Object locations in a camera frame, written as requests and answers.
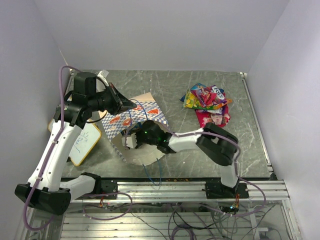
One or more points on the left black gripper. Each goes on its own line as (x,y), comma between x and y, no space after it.
(120,101)

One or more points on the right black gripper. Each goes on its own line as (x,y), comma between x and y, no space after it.
(137,134)

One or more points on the blue checkered paper bag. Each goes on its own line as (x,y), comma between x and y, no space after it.
(126,123)

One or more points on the red chips bag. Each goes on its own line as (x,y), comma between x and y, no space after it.
(219,120)

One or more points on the blue snack bag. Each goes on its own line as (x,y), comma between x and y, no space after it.
(195,87)

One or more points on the magenta candy packet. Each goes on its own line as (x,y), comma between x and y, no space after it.
(218,100)

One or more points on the purple snack packet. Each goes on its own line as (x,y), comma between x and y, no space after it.
(218,111)

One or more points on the orange snack packet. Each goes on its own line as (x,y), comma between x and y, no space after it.
(227,101)

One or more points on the green yellow candy packet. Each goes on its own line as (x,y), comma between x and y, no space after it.
(191,101)

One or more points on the small red snack packet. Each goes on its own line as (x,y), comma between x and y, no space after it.
(206,98)

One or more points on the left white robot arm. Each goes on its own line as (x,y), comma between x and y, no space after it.
(44,190)

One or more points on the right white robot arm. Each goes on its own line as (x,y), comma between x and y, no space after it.
(218,144)

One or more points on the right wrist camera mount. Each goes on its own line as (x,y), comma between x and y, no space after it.
(129,141)

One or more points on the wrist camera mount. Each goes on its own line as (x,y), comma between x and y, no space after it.
(103,76)
(129,141)

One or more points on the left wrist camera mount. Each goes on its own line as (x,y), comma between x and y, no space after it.
(103,76)

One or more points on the small whiteboard yellow frame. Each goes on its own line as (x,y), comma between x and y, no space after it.
(84,143)

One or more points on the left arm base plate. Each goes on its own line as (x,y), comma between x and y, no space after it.
(106,189)

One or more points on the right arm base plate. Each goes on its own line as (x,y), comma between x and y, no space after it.
(216,190)

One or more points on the aluminium frame rail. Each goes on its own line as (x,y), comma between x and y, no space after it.
(201,191)

